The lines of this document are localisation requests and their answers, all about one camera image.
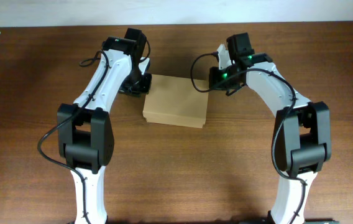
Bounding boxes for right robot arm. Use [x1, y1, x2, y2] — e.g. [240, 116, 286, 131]
[209, 33, 331, 223]

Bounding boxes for right black cable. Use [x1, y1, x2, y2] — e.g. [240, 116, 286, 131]
[190, 51, 308, 224]

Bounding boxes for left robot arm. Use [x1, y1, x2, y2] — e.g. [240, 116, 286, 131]
[57, 28, 152, 223]

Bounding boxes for brown cardboard box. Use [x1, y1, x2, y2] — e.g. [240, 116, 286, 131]
[142, 74, 208, 128]

